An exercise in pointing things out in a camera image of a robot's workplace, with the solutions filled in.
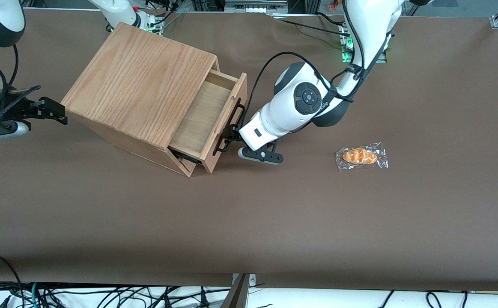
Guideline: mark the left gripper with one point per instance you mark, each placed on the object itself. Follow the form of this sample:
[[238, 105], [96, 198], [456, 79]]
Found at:
[[233, 130]]

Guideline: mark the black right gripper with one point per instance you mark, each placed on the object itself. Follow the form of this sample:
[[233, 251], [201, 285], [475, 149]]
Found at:
[[19, 108]]

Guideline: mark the brown table cover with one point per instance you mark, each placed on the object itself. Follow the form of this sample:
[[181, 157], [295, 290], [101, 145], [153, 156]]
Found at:
[[274, 214]]

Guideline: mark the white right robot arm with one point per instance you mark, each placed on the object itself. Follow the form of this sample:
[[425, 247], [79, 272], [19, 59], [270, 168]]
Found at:
[[0, 21]]

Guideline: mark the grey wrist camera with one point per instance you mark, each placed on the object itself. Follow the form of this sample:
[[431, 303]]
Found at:
[[0, 130], [263, 156]]

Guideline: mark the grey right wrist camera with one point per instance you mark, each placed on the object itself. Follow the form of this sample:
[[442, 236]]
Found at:
[[0, 130]]

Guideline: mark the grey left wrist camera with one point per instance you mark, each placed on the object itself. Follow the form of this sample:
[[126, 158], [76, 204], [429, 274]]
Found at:
[[263, 156]]

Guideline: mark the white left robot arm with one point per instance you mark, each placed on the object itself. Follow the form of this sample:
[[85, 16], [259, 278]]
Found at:
[[300, 107]]

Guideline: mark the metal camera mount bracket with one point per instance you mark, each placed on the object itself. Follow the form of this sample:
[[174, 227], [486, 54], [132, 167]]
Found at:
[[239, 295]]

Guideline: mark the light wooden drawer cabinet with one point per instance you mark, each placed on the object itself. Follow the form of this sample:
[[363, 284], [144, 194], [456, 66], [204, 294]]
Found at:
[[137, 85]]

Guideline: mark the plastic wrapped bread roll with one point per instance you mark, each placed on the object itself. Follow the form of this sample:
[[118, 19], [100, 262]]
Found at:
[[360, 156]]

